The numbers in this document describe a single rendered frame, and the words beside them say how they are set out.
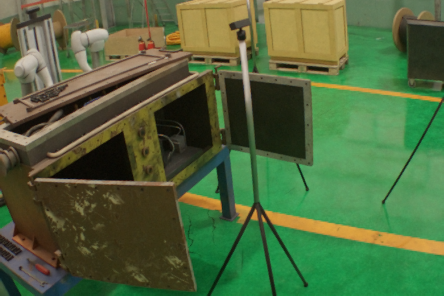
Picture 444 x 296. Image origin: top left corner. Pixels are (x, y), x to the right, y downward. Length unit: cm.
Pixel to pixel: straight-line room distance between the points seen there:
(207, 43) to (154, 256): 615
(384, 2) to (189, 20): 514
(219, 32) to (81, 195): 599
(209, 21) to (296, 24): 165
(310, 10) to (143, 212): 532
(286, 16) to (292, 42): 44
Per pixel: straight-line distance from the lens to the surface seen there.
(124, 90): 230
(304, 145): 266
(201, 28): 767
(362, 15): 1086
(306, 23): 664
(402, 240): 317
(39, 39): 352
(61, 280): 220
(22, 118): 225
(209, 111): 282
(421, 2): 1058
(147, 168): 239
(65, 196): 179
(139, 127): 231
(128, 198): 164
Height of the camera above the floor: 200
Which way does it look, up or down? 25 degrees down
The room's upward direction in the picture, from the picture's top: 7 degrees counter-clockwise
